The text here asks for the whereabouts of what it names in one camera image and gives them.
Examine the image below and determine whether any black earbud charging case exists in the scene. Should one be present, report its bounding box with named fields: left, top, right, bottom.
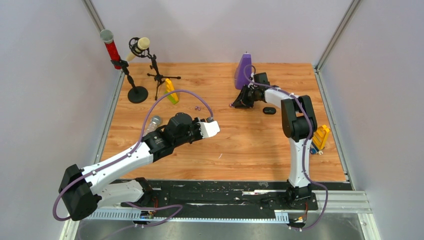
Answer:
left=262, top=107, right=277, bottom=115

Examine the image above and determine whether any silver glitter microphone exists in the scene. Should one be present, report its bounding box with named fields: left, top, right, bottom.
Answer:
left=143, top=115, right=162, bottom=136

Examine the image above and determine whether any black round-base mic stand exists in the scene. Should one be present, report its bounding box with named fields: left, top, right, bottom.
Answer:
left=111, top=59, right=149, bottom=104

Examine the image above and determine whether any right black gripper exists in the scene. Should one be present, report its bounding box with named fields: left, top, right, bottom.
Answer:
left=233, top=85, right=259, bottom=109

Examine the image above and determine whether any red microphone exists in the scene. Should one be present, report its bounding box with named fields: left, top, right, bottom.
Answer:
left=99, top=29, right=122, bottom=70

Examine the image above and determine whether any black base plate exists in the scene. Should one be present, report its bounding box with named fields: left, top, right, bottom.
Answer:
left=134, top=180, right=319, bottom=219

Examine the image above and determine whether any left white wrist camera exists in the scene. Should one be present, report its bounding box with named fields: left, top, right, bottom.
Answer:
left=199, top=120, right=220, bottom=139

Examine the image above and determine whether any aluminium frame rail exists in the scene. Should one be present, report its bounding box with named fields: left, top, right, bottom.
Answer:
left=324, top=190, right=372, bottom=214

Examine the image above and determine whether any yellow green toy block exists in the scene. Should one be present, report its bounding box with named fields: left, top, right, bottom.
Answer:
left=164, top=78, right=180, bottom=105

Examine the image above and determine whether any slotted cable duct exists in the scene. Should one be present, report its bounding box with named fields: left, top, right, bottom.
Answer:
left=87, top=209, right=290, bottom=223

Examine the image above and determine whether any purple metronome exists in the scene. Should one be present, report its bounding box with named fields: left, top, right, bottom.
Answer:
left=234, top=52, right=252, bottom=90

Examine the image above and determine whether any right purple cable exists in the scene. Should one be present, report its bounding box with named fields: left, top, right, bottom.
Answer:
left=243, top=64, right=329, bottom=231

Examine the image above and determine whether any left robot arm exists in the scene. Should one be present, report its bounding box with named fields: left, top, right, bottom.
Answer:
left=58, top=112, right=220, bottom=221

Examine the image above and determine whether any colourful toy truck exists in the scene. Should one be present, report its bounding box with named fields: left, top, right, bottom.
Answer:
left=309, top=124, right=331, bottom=155

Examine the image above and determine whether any beige condenser microphone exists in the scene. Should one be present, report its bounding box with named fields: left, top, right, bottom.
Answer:
left=125, top=37, right=151, bottom=62

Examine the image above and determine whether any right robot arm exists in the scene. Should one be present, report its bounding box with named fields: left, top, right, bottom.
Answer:
left=231, top=72, right=317, bottom=209

